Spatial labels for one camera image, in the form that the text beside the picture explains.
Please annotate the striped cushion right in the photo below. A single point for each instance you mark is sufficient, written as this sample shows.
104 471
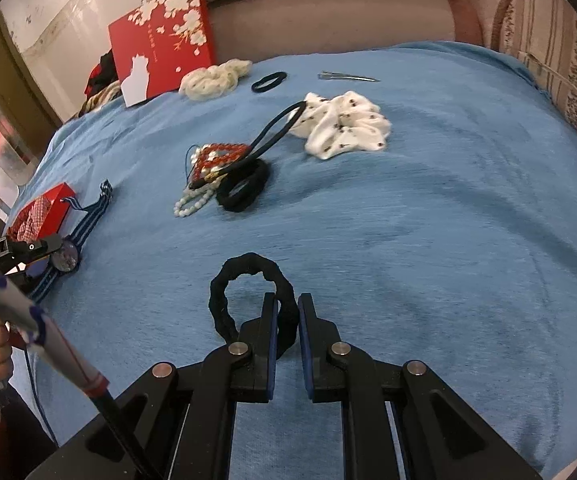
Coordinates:
542 34

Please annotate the red floral box lid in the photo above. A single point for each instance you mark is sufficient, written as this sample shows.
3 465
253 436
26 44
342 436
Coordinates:
155 45

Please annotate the blue blanket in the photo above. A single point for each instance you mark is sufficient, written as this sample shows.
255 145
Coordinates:
455 245

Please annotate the black red clothing pile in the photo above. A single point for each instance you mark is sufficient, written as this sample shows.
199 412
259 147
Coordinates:
102 86

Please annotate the red white checkered scrunchie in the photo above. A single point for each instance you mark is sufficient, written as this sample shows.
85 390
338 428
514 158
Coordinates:
29 222

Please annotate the black headband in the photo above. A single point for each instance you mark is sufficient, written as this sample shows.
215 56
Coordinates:
270 135

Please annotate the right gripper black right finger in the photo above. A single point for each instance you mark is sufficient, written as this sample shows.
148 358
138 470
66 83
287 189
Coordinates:
338 372

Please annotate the white dotted scrunchie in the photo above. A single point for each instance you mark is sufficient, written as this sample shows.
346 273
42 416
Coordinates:
346 123

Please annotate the thick black scrunchie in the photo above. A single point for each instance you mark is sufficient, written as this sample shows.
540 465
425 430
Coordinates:
240 188

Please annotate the watch with striped strap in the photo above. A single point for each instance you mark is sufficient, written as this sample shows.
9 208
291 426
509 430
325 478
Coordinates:
67 259

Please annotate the cream scrunchie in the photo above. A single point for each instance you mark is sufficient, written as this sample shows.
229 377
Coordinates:
214 81

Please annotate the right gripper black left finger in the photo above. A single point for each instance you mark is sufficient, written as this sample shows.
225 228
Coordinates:
242 372

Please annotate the pink headboard cushion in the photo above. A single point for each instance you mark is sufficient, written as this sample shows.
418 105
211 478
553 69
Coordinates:
259 29

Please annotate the silver hair clip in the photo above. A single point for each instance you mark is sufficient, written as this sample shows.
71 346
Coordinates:
324 75

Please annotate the red jewelry box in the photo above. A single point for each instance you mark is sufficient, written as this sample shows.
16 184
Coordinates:
58 211

